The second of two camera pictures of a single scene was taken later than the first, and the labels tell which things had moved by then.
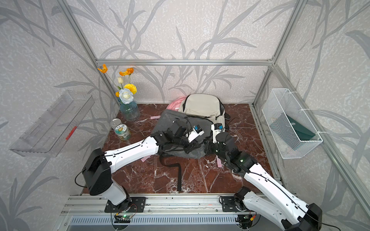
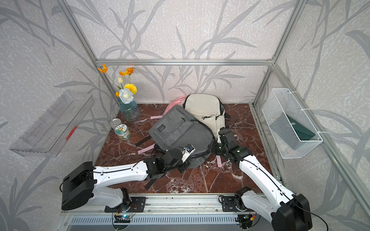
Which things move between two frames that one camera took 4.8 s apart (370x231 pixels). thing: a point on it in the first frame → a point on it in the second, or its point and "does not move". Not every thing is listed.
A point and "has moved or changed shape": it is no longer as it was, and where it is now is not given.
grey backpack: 197,129 has moved or changed shape
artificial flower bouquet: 127,90 does not move
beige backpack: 207,105 does not move
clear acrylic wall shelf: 47,136 does not move
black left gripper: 191,146 → 184,166
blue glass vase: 130,111 does not move
